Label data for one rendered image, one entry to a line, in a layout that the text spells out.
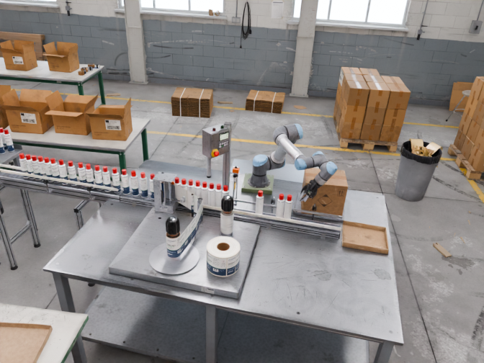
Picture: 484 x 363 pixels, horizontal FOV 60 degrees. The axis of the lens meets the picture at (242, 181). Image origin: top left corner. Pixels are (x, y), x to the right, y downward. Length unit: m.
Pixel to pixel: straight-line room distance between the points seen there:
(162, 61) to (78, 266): 6.31
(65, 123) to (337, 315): 3.31
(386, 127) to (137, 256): 4.47
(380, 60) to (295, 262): 6.08
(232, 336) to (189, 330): 0.31
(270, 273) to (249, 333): 0.62
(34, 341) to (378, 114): 5.08
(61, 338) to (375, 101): 4.95
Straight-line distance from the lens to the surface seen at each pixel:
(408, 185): 5.22
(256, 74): 8.32
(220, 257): 2.43
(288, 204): 2.91
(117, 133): 4.39
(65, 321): 2.53
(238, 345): 3.04
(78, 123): 4.59
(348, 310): 2.53
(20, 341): 2.52
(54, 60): 6.87
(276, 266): 2.69
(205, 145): 2.88
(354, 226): 3.16
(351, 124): 6.21
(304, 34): 8.07
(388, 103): 6.20
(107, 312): 3.32
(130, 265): 2.65
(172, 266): 2.59
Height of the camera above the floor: 2.61
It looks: 30 degrees down
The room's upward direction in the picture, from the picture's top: 3 degrees clockwise
